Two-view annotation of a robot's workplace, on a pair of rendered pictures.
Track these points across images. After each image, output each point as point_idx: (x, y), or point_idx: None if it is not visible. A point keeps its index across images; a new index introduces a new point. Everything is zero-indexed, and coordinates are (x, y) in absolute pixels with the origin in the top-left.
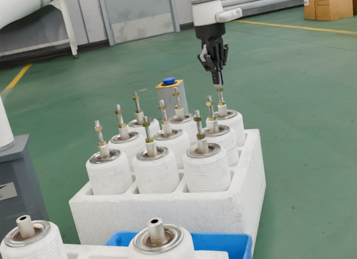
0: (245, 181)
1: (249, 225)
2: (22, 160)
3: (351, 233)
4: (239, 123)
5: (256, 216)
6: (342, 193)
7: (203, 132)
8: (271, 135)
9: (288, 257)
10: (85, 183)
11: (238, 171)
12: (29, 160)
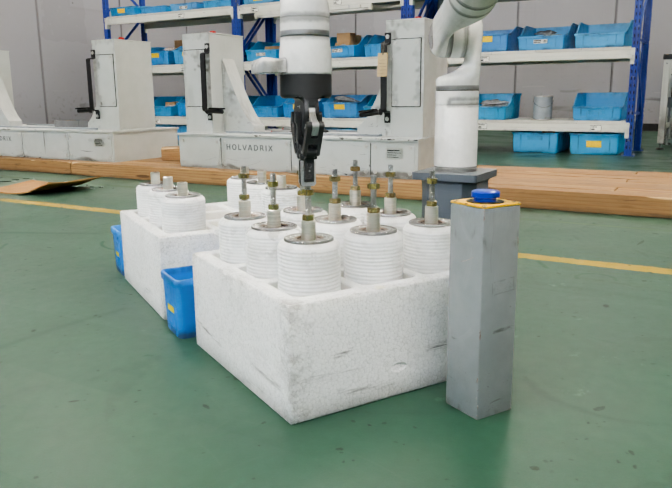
0: (210, 270)
1: (206, 316)
2: (426, 186)
3: (100, 398)
4: (277, 253)
5: (228, 352)
6: (136, 447)
7: (242, 195)
8: None
9: (166, 362)
10: (611, 350)
11: (225, 264)
12: (450, 199)
